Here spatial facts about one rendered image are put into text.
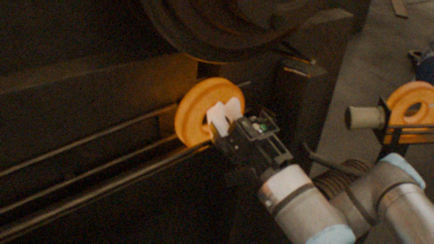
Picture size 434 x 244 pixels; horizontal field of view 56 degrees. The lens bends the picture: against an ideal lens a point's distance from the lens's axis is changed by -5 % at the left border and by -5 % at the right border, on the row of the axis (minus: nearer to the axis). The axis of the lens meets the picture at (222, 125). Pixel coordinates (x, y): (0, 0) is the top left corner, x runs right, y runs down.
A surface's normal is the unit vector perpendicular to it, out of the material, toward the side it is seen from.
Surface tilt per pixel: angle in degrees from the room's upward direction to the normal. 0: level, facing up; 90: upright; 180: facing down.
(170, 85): 90
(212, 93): 89
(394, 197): 50
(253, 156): 90
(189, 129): 89
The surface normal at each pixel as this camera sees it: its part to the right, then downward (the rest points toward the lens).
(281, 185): -0.28, -0.32
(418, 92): 0.11, 0.58
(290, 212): -0.48, -0.14
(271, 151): -0.79, 0.27
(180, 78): 0.61, 0.51
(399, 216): -0.86, -0.43
